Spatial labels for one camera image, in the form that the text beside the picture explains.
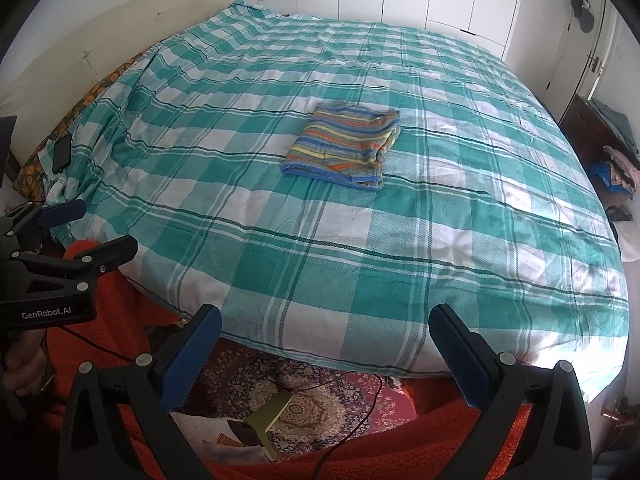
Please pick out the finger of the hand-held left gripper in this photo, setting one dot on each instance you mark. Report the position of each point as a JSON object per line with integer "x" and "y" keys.
{"x": 62, "y": 212}
{"x": 107, "y": 255}

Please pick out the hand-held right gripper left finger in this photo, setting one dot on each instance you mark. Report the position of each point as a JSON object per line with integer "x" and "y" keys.
{"x": 192, "y": 355}

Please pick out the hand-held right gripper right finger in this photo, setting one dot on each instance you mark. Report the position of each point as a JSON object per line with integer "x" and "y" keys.
{"x": 457, "y": 355}

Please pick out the striped knit shirt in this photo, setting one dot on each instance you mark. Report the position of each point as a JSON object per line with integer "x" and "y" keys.
{"x": 345, "y": 145}

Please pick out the pile of mixed clothes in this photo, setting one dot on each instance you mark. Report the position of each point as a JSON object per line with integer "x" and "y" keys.
{"x": 617, "y": 170}

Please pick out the person's left hand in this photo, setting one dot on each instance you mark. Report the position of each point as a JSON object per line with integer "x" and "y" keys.
{"x": 27, "y": 360}

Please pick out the black phone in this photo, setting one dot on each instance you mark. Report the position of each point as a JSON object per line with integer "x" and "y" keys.
{"x": 62, "y": 152}

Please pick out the papers on floor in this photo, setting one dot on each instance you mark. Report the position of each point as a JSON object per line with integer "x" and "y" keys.
{"x": 220, "y": 425}

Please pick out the yellow-green flat object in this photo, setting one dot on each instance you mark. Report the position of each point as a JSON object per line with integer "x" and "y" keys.
{"x": 270, "y": 407}

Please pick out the orange floral bed sheet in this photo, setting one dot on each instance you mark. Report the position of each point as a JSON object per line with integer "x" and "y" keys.
{"x": 85, "y": 100}

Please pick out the patterned rug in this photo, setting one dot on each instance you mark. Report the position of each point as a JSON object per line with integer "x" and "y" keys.
{"x": 310, "y": 400}

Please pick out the teal checked blanket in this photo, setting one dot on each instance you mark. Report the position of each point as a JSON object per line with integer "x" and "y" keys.
{"x": 300, "y": 240}

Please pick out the cream padded headboard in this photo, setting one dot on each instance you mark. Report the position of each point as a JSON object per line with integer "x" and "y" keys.
{"x": 100, "y": 40}

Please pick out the dark wooden dresser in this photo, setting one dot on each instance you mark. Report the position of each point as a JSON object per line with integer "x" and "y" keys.
{"x": 585, "y": 120}

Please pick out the grey folded cloth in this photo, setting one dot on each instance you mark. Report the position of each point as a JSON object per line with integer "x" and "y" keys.
{"x": 617, "y": 122}

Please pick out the white door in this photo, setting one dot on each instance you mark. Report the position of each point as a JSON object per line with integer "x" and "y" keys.
{"x": 570, "y": 50}

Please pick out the black hanging items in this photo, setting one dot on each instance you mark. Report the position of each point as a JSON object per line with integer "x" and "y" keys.
{"x": 584, "y": 17}

